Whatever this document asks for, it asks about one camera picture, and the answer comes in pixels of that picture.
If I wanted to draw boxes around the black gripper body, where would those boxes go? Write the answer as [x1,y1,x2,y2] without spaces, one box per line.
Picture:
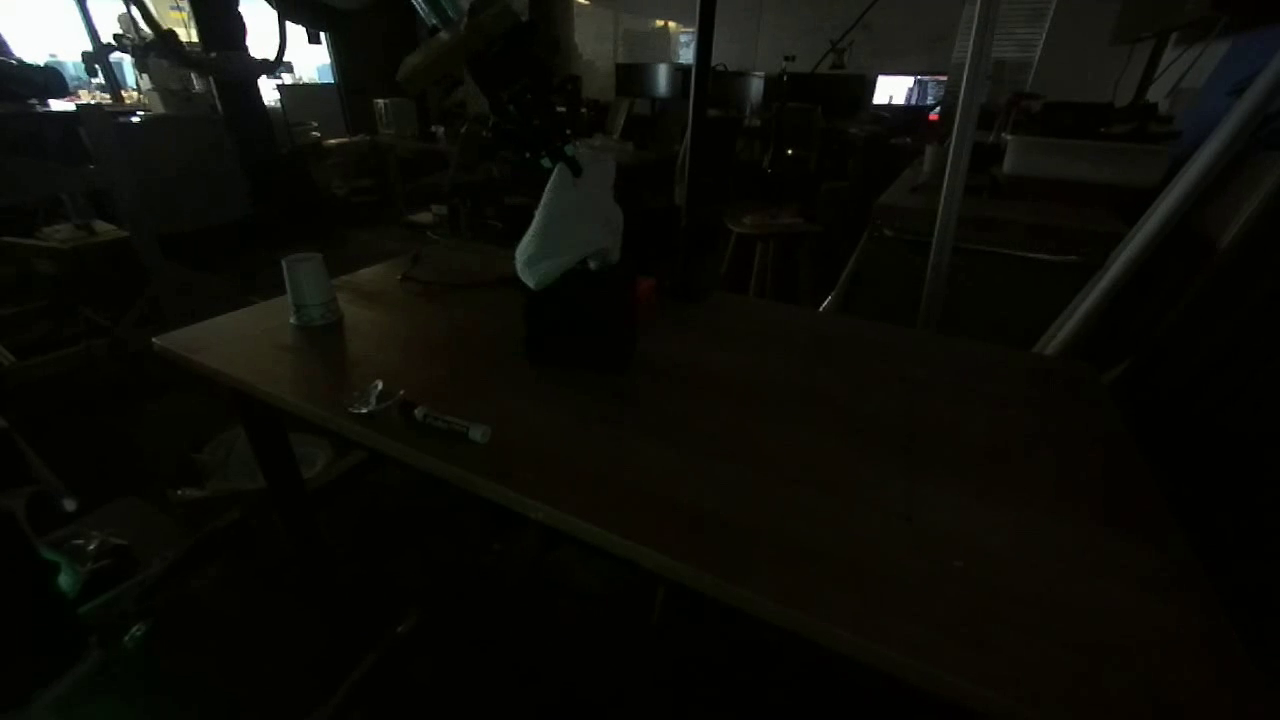
[536,83,636,174]

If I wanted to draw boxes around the dark cup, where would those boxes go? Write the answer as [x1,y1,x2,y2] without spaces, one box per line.
[519,257,642,375]

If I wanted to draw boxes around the round wooden stool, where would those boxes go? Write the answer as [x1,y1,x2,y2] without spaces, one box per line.
[715,213,823,305]

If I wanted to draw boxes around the white cup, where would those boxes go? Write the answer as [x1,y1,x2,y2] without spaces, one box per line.
[276,250,345,335]

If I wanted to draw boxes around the lit computer monitor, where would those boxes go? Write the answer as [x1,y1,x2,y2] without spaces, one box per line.
[867,67,954,111]

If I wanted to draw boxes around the silver tipped black pen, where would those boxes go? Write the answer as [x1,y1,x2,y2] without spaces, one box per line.
[405,400,497,447]

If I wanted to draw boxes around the crumpled clear plastic wrapper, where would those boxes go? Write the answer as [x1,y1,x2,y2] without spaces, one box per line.
[345,375,408,424]

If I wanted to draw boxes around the vertical metal pole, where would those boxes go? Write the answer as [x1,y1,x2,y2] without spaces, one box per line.
[915,0,1000,335]

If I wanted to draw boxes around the slanted metal rail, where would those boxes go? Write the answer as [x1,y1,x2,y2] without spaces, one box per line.
[1031,54,1280,364]

